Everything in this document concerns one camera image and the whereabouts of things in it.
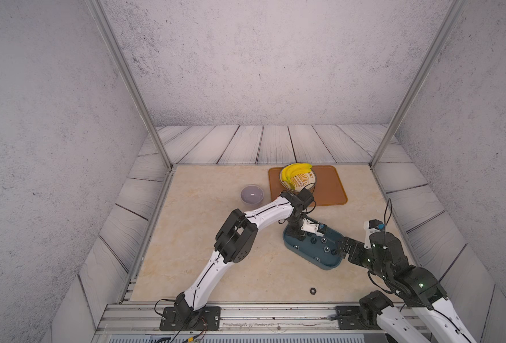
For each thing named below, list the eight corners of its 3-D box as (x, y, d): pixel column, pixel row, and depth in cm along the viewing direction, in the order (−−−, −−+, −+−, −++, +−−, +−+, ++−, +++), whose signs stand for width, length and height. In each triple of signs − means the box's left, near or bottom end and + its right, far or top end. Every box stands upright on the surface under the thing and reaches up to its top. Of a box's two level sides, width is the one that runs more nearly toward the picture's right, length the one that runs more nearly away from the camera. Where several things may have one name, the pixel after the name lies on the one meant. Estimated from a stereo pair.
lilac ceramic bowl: (240, 202, 107) (239, 195, 103) (245, 189, 112) (245, 183, 108) (260, 206, 105) (260, 200, 101) (265, 193, 110) (265, 187, 106)
